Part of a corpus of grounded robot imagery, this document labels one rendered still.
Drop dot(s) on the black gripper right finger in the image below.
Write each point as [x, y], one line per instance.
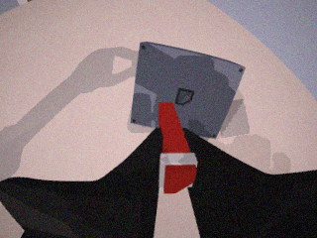
[234, 200]

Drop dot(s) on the red peg with white band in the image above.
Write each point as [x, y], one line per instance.
[177, 166]

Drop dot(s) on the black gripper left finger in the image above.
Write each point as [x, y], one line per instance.
[122, 204]

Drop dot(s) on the dark grey panel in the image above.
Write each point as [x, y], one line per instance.
[201, 87]

